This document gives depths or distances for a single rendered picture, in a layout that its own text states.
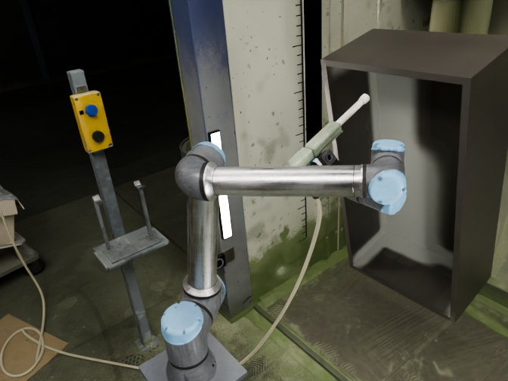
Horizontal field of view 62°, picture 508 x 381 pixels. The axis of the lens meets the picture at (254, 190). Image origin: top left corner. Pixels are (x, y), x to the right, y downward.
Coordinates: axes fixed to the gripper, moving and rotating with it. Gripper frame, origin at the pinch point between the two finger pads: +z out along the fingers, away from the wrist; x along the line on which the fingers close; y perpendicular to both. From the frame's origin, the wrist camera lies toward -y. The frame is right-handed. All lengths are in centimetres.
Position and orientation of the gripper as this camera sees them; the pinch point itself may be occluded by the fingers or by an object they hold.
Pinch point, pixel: (303, 162)
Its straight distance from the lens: 149.1
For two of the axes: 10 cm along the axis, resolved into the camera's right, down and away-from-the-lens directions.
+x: 6.6, -6.6, 3.5
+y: 3.4, 6.8, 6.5
